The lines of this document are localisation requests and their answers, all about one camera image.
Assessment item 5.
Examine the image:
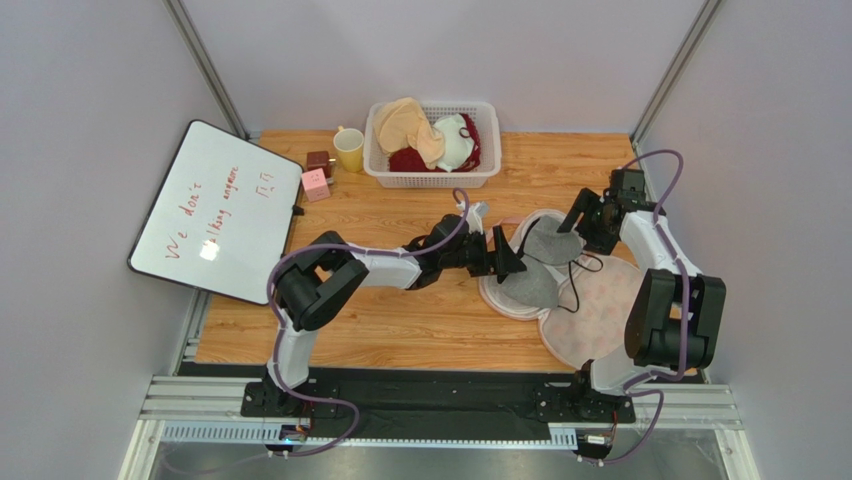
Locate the grey bra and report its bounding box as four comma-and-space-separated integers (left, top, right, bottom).
495, 215, 603, 320

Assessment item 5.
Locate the white plastic basket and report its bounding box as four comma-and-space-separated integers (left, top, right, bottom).
363, 100, 502, 189

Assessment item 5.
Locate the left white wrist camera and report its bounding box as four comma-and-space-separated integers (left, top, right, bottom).
464, 201, 490, 234

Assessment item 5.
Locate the pink cube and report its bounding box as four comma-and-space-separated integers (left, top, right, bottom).
301, 169, 331, 202

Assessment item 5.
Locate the beige bra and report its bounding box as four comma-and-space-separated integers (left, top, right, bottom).
371, 97, 445, 170

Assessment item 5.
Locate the whiteboard with red writing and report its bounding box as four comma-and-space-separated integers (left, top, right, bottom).
128, 120, 304, 305

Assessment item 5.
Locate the dark red bra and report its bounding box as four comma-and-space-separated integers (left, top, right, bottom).
389, 113, 481, 173

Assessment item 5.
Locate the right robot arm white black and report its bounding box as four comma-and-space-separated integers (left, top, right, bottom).
559, 168, 726, 422

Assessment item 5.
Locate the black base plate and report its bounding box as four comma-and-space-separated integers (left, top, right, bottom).
178, 361, 704, 442

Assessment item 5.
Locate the floral pink laundry bag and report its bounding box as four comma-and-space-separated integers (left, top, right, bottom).
479, 209, 642, 368

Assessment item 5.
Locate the aluminium frame rail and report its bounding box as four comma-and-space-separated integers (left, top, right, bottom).
119, 376, 760, 479

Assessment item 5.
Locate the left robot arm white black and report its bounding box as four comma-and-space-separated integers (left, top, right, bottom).
241, 214, 527, 417

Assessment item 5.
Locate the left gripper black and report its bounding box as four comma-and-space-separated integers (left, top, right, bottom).
440, 226, 527, 278

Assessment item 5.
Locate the white bra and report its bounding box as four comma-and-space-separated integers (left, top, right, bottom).
433, 114, 475, 172

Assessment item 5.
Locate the dark red cube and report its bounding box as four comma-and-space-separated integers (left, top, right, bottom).
306, 150, 336, 179

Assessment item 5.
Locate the yellow mug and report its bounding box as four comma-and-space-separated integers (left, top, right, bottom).
333, 126, 365, 173

